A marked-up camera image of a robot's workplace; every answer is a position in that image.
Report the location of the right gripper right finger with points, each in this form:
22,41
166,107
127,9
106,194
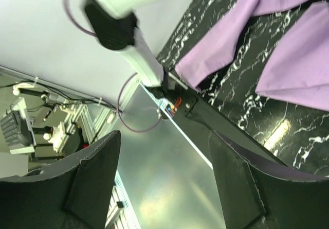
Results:
256,192

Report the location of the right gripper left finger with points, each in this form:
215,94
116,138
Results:
74,192

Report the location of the purple trousers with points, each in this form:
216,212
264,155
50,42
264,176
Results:
230,90

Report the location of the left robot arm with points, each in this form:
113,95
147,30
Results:
116,28

